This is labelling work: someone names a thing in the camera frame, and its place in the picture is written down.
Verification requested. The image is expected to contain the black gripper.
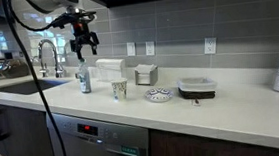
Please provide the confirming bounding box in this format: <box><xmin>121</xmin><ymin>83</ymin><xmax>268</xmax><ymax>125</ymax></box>
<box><xmin>66</xmin><ymin>10</ymin><xmax>101</xmax><ymax>61</ymax></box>

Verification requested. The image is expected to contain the patterned paper cup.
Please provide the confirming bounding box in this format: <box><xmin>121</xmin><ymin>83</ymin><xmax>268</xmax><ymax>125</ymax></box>
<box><xmin>111</xmin><ymin>77</ymin><xmax>130</xmax><ymax>102</ymax></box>

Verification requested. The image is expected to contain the blue white patterned bowl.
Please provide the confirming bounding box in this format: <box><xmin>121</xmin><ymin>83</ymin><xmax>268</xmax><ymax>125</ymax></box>
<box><xmin>143</xmin><ymin>85</ymin><xmax>175</xmax><ymax>105</ymax></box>

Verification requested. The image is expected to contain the dish soap bottle green cap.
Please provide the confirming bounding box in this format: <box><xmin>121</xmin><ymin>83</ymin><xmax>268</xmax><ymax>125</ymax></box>
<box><xmin>77</xmin><ymin>57</ymin><xmax>93</xmax><ymax>95</ymax></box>

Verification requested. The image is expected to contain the chrome kitchen faucet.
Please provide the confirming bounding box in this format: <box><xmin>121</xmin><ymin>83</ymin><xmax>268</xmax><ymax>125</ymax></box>
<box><xmin>35</xmin><ymin>37</ymin><xmax>66</xmax><ymax>80</ymax></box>

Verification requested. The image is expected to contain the clear paper towel dispenser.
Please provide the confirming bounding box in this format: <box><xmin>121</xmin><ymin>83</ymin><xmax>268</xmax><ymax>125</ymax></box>
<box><xmin>94</xmin><ymin>56</ymin><xmax>128</xmax><ymax>83</ymax></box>

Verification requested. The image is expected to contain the small chrome side faucet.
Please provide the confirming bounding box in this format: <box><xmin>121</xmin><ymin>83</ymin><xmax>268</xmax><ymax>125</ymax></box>
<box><xmin>29</xmin><ymin>54</ymin><xmax>51</xmax><ymax>79</ymax></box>

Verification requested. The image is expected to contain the grey napkin holder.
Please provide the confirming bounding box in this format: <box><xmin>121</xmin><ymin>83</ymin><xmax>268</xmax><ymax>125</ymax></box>
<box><xmin>133</xmin><ymin>63</ymin><xmax>160</xmax><ymax>88</ymax></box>

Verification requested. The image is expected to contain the steel sink basin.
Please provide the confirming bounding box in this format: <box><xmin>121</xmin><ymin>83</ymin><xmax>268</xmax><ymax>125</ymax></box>
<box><xmin>0</xmin><ymin>76</ymin><xmax>70</xmax><ymax>98</ymax></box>

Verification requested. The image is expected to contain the stainless steel dishwasher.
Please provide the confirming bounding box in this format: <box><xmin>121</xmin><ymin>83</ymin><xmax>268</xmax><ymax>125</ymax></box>
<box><xmin>45</xmin><ymin>105</ymin><xmax>152</xmax><ymax>156</ymax></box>

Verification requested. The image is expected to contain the dark cabinet under sink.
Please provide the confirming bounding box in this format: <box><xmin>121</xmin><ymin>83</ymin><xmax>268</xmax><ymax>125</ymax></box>
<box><xmin>0</xmin><ymin>96</ymin><xmax>57</xmax><ymax>156</ymax></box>

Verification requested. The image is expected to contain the black tray with white liner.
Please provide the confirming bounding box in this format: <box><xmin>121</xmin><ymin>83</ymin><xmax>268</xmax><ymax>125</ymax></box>
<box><xmin>176</xmin><ymin>75</ymin><xmax>219</xmax><ymax>102</ymax></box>

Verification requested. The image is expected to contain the small sauce packet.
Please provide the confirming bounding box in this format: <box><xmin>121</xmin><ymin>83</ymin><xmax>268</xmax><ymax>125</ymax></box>
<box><xmin>190</xmin><ymin>97</ymin><xmax>202</xmax><ymax>108</ymax></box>

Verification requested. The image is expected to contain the dark wood base cabinet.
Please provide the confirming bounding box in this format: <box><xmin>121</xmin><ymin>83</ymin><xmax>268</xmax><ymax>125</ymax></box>
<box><xmin>147</xmin><ymin>118</ymin><xmax>279</xmax><ymax>156</ymax></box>

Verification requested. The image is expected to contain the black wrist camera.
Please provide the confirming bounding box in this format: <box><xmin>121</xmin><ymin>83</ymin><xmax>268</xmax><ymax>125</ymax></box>
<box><xmin>51</xmin><ymin>12</ymin><xmax>76</xmax><ymax>30</ymax></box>

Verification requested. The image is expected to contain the white wall outlet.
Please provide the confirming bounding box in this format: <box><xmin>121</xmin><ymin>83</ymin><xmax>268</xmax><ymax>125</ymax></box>
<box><xmin>144</xmin><ymin>40</ymin><xmax>157</xmax><ymax>57</ymax></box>
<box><xmin>202</xmin><ymin>36</ymin><xmax>219</xmax><ymax>56</ymax></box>
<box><xmin>126</xmin><ymin>41</ymin><xmax>137</xmax><ymax>58</ymax></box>

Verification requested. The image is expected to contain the long black power cable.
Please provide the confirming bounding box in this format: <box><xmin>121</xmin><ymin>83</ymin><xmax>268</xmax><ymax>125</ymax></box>
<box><xmin>1</xmin><ymin>0</ymin><xmax>68</xmax><ymax>156</ymax></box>

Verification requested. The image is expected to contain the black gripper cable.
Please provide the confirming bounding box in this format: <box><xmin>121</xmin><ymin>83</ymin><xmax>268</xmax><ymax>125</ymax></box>
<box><xmin>6</xmin><ymin>0</ymin><xmax>60</xmax><ymax>35</ymax></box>

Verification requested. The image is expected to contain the black cabinet handle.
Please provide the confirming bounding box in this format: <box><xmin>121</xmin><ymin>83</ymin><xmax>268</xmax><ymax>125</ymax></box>
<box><xmin>0</xmin><ymin>107</ymin><xmax>11</xmax><ymax>141</ymax></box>

